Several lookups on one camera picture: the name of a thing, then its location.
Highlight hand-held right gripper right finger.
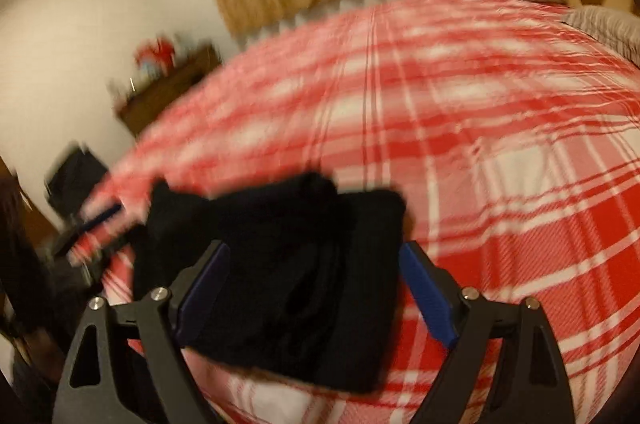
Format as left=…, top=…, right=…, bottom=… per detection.
left=400, top=241, right=576, bottom=424

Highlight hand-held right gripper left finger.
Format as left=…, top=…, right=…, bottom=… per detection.
left=52, top=240, right=232, bottom=424

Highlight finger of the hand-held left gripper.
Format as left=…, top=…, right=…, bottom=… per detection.
left=52, top=201, right=126, bottom=258

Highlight black pants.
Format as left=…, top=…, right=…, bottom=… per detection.
left=132, top=172, right=407, bottom=394

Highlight black folding chair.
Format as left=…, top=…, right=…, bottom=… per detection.
left=46, top=145, right=114, bottom=219

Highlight wooden desk with drawers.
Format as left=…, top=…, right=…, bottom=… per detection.
left=114, top=44, right=224, bottom=138

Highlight red plaid bed sheet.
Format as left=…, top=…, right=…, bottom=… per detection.
left=70, top=0, right=640, bottom=424

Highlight striped pillow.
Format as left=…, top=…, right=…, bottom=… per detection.
left=561, top=5, right=640, bottom=71

